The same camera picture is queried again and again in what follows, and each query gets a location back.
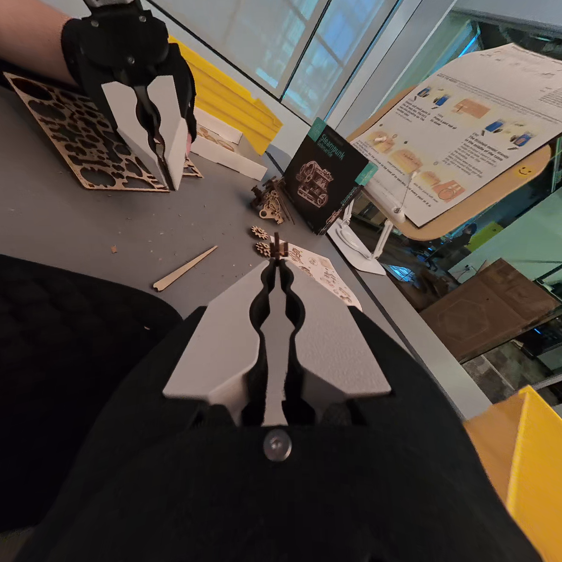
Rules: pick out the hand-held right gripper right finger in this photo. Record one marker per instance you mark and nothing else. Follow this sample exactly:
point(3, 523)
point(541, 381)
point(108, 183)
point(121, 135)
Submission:
point(342, 351)

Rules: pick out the laser-cut plywood sheet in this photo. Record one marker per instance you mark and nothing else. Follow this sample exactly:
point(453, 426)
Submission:
point(140, 187)

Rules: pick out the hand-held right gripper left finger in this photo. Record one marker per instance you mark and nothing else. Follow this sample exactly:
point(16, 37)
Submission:
point(210, 351)

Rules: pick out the green object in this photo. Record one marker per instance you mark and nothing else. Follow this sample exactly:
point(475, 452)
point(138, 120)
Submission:
point(485, 237)

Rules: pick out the person's left hand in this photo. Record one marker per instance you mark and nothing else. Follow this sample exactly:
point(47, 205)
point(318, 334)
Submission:
point(189, 142)

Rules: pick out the yellow smiley sticker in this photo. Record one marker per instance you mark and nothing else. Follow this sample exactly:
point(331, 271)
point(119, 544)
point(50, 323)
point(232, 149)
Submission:
point(522, 170)

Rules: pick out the brown cardboard box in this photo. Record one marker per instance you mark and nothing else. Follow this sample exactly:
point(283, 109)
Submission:
point(483, 316)

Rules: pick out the black model kit box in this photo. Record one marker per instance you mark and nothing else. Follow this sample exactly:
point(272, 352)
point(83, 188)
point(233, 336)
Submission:
point(316, 175)

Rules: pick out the nested yellow plastic bins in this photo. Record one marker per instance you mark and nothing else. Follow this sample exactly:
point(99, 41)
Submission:
point(228, 101)

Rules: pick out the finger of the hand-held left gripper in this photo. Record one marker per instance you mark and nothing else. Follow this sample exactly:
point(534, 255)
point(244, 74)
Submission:
point(120, 109)
point(171, 123)

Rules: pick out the flat wooden stick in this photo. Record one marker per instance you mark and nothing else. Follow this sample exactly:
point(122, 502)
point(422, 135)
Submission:
point(184, 272)

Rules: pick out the partly built wooden model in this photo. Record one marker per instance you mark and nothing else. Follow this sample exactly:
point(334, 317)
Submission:
point(268, 210)

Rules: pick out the small wooden gear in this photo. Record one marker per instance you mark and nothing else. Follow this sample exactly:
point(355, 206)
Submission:
point(259, 232)
point(262, 250)

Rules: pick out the glass window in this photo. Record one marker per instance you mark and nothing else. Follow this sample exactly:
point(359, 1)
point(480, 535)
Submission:
point(263, 35)

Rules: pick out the printed instruction booklet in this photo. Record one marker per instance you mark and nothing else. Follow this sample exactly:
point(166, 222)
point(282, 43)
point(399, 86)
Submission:
point(333, 281)

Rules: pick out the black padded wrist rest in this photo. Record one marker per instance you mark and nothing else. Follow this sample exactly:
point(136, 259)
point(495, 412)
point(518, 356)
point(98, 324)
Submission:
point(66, 351)

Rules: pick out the person's left forearm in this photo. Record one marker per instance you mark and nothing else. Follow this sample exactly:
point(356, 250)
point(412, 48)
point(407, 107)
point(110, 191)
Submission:
point(30, 35)

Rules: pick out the white cardboard tray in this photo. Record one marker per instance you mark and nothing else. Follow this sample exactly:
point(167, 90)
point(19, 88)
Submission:
point(237, 164)

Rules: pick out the printed instruction sheet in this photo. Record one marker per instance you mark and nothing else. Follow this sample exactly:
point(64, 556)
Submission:
point(461, 131)

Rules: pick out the yellow plastic bin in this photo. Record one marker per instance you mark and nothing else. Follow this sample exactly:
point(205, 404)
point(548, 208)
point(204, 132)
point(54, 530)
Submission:
point(535, 461)

